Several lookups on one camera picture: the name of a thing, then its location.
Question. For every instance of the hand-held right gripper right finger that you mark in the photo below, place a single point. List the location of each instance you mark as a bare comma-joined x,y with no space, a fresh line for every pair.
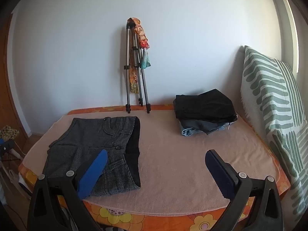
217,170

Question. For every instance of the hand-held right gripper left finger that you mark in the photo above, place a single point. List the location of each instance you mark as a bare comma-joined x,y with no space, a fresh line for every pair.
92,173

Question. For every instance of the grey tweed pants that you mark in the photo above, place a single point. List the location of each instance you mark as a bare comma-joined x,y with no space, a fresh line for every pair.
79,139

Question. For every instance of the black folded pants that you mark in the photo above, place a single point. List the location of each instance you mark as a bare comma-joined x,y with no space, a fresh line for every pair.
204,107

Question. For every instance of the pink towel blanket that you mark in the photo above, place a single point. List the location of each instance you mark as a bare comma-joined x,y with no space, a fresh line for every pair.
178,154

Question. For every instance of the grey folded garment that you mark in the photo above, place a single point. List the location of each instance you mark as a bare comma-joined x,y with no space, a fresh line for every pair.
203,126

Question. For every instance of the orange floral bed sheet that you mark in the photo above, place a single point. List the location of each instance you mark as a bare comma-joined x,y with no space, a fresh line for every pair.
125,219

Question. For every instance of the green striped white pillow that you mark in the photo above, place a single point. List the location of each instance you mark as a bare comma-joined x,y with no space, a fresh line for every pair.
272,105

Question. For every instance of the leopard print cloth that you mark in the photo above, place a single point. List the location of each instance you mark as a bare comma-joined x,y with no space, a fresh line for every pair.
8,132

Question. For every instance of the silver tripod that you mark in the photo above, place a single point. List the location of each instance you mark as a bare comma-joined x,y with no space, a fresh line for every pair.
134,65

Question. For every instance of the wooden door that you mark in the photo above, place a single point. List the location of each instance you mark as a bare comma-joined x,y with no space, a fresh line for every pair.
9,81

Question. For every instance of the colourful patterned scarf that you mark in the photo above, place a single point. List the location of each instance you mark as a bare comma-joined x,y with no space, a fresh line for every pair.
142,38

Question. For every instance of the white window frame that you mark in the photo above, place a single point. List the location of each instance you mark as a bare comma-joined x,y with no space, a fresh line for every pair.
287,26

